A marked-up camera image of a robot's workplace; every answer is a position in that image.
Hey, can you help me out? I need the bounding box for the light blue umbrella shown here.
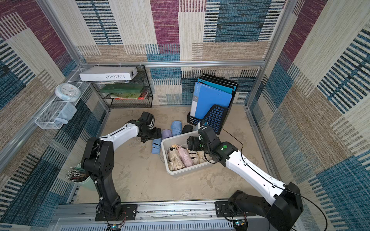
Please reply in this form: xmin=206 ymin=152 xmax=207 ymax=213
xmin=152 ymin=138 xmax=162 ymax=155

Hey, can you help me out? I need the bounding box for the lavender umbrella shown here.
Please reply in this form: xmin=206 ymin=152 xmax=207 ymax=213
xmin=161 ymin=129 xmax=172 ymax=140

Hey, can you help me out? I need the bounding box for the cream striped umbrella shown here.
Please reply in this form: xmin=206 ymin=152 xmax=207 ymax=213
xmin=188 ymin=150 xmax=202 ymax=165

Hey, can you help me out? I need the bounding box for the white plastic storage box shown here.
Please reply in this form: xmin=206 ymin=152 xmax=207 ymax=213
xmin=161 ymin=131 xmax=212 ymax=177

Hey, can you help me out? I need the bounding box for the pink umbrella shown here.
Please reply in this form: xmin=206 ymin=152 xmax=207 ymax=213
xmin=177 ymin=146 xmax=193 ymax=167

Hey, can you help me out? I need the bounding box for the beige umbrella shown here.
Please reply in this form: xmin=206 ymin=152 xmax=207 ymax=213
xmin=167 ymin=144 xmax=186 ymax=171

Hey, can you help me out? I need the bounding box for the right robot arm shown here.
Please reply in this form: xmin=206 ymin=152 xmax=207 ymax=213
xmin=187 ymin=126 xmax=304 ymax=231

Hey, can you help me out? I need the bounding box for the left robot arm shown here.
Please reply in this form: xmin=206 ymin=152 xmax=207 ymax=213
xmin=81 ymin=112 xmax=161 ymax=222

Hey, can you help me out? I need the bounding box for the grey green folded umbrella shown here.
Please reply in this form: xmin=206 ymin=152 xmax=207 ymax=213
xmin=194 ymin=123 xmax=203 ymax=131

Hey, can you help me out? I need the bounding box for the black folded umbrella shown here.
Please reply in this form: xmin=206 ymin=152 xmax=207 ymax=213
xmin=182 ymin=124 xmax=193 ymax=134

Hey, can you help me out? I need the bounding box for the white folio box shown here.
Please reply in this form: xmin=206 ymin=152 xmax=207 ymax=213
xmin=80 ymin=66 xmax=138 ymax=82

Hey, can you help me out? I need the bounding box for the black mesh file holder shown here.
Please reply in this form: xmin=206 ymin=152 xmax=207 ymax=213
xmin=187 ymin=105 xmax=231 ymax=135

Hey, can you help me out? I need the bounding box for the teal file folder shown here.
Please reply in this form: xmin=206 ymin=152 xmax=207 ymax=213
xmin=198 ymin=78 xmax=234 ymax=94

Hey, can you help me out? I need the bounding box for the green book on shelf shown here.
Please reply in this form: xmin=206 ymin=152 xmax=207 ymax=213
xmin=99 ymin=83 xmax=144 ymax=94

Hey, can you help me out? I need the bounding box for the green pen cup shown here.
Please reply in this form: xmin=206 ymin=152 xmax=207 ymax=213
xmin=66 ymin=164 xmax=95 ymax=190

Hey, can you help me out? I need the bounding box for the light blue cloth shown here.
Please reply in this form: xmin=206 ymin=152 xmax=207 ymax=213
xmin=55 ymin=103 xmax=77 ymax=126

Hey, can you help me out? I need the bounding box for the white round clock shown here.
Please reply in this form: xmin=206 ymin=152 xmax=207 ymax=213
xmin=55 ymin=83 xmax=81 ymax=102

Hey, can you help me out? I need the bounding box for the black wire shelf rack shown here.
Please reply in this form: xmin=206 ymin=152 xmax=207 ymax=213
xmin=92 ymin=65 xmax=153 ymax=109

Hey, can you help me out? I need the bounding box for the white wire wall basket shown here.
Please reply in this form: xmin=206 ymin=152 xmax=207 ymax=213
xmin=35 ymin=68 xmax=89 ymax=130

